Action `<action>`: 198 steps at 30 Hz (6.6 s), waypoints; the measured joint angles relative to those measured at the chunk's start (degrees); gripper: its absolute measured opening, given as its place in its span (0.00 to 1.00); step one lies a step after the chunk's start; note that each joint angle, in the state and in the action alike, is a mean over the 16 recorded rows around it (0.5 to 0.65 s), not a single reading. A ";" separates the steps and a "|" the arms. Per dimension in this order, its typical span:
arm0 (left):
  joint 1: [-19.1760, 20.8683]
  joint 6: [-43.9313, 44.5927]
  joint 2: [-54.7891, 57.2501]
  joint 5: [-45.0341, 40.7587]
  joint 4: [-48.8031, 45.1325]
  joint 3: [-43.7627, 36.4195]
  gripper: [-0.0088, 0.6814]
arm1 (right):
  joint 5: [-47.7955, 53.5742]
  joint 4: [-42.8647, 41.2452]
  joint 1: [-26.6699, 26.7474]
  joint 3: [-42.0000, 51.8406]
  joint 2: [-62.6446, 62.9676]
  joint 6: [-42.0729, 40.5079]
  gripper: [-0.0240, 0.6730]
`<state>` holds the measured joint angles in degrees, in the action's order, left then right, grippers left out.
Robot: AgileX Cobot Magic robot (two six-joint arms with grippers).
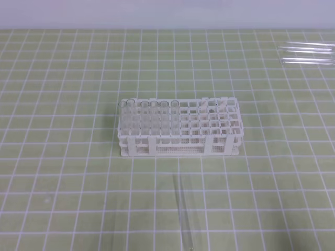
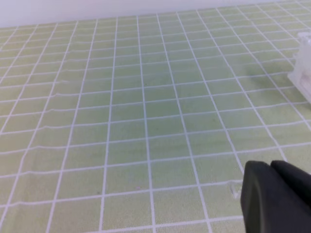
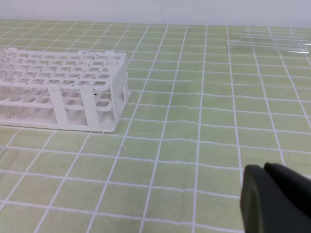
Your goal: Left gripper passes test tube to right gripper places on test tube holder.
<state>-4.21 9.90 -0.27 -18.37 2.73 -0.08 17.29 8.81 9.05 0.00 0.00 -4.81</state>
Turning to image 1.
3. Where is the clear tube lying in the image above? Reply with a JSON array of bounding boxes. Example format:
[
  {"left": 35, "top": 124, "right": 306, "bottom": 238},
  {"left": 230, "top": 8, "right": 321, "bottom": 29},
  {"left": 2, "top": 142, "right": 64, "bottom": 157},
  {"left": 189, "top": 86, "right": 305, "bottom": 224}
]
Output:
[
  {"left": 280, "top": 58, "right": 334, "bottom": 65},
  {"left": 286, "top": 41, "right": 335, "bottom": 48},
  {"left": 278, "top": 46, "right": 334, "bottom": 54}
]

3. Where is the clear tube lying middle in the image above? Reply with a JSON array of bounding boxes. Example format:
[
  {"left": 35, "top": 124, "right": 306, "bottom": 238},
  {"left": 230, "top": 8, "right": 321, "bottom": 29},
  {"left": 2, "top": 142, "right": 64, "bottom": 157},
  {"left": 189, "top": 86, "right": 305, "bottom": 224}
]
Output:
[{"left": 278, "top": 46, "right": 334, "bottom": 54}]

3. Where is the clear tube far left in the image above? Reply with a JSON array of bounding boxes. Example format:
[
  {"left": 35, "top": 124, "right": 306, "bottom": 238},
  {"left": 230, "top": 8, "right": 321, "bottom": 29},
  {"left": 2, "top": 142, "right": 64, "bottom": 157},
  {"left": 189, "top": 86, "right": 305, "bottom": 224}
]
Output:
[{"left": 118, "top": 100, "right": 130, "bottom": 135}]

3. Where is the green checkered tablecloth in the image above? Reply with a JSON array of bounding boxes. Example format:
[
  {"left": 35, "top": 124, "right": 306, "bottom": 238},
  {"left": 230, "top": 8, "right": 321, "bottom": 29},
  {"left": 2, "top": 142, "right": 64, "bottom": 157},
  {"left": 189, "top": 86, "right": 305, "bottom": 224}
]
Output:
[{"left": 1, "top": 30, "right": 334, "bottom": 250}]

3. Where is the white plastic test tube rack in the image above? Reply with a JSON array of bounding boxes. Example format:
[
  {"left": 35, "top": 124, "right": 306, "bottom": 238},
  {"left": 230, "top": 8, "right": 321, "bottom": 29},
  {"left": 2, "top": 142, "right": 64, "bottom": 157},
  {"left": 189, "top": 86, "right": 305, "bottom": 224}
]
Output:
[{"left": 118, "top": 97, "right": 244, "bottom": 157}]

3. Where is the clear tube lying bottom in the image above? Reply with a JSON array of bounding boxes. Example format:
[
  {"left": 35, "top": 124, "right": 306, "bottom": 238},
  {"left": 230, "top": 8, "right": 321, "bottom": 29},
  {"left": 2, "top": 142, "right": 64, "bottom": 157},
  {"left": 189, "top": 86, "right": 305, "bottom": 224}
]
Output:
[{"left": 280, "top": 58, "right": 334, "bottom": 65}]

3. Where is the clear glass test tube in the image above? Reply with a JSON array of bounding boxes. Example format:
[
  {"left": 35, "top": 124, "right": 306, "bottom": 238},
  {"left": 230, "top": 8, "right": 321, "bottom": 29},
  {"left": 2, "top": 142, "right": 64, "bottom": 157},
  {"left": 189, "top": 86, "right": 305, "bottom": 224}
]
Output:
[{"left": 172, "top": 175, "right": 194, "bottom": 250}]

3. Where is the clear tube lying top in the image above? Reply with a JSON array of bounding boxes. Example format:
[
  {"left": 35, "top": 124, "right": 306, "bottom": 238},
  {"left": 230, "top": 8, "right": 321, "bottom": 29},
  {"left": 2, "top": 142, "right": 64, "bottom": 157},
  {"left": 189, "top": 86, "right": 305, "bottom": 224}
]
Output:
[{"left": 286, "top": 41, "right": 335, "bottom": 48}]

